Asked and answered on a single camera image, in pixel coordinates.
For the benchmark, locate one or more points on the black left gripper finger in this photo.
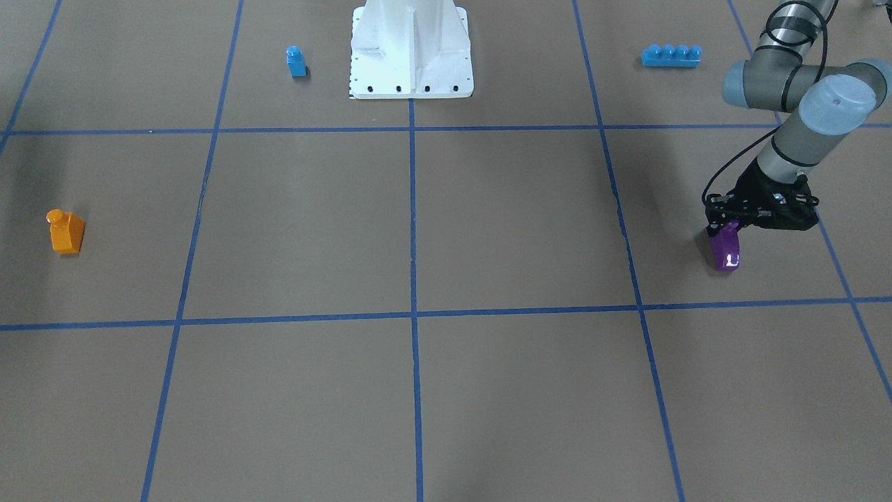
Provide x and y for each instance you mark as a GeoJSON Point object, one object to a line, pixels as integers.
{"type": "Point", "coordinates": [722, 228]}

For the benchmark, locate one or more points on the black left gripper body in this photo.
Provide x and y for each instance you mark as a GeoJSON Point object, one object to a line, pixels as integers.
{"type": "Point", "coordinates": [751, 183]}

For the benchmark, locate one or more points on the purple trapezoid block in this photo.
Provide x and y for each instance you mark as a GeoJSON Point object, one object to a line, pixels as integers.
{"type": "Point", "coordinates": [726, 252]}

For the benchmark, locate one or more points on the orange trapezoid block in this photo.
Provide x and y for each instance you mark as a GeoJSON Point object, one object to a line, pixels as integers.
{"type": "Point", "coordinates": [66, 231]}

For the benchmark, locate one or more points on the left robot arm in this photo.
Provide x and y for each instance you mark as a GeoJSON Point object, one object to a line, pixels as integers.
{"type": "Point", "coordinates": [823, 105]}

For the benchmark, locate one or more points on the blue tape line crosswise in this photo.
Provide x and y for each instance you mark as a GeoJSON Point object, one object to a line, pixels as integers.
{"type": "Point", "coordinates": [422, 314]}

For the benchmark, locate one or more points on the long blue four-stud block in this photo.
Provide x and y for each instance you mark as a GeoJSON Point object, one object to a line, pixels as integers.
{"type": "Point", "coordinates": [669, 56]}

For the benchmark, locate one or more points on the blue tape line lengthwise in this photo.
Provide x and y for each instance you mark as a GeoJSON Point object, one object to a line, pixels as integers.
{"type": "Point", "coordinates": [600, 126]}
{"type": "Point", "coordinates": [176, 327]}

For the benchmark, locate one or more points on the blue tape centre line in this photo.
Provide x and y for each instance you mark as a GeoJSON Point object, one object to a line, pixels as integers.
{"type": "Point", "coordinates": [414, 327]}

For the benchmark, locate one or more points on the small blue block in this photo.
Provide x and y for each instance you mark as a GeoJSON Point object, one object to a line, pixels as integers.
{"type": "Point", "coordinates": [295, 62]}

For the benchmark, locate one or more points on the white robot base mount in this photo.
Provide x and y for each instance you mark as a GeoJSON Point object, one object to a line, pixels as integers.
{"type": "Point", "coordinates": [410, 50]}

